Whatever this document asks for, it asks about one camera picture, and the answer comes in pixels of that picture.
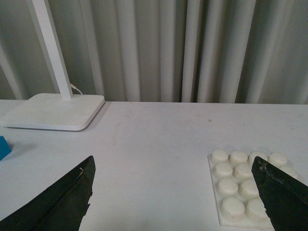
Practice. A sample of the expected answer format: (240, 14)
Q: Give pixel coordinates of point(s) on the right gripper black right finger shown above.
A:
(285, 199)

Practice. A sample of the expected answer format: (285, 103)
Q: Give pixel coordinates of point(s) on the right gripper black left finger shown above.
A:
(61, 207)

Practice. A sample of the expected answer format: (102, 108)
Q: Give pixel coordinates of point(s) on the blue three-stud block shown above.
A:
(4, 148)

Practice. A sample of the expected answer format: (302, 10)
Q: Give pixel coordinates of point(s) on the white desk lamp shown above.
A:
(51, 111)

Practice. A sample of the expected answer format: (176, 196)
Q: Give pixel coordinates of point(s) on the grey pleated curtain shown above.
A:
(196, 51)

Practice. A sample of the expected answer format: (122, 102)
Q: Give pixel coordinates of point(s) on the white studded base plate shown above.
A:
(236, 193)

